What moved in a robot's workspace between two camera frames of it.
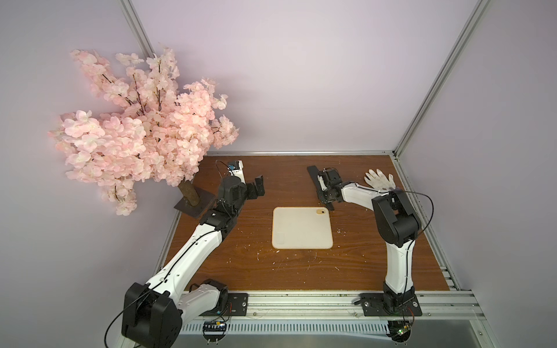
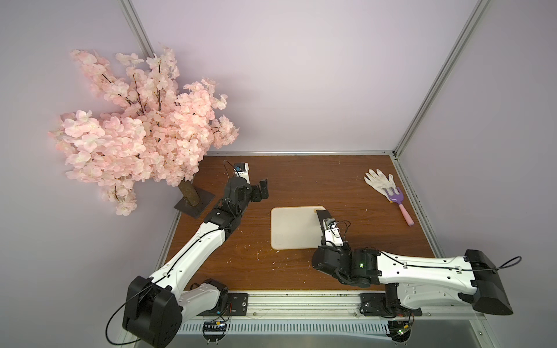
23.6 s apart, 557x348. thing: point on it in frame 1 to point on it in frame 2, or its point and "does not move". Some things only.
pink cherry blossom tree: [157, 130] does not move
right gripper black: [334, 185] to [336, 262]
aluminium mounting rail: [447, 306] does not move
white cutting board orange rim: [302, 228] does not move
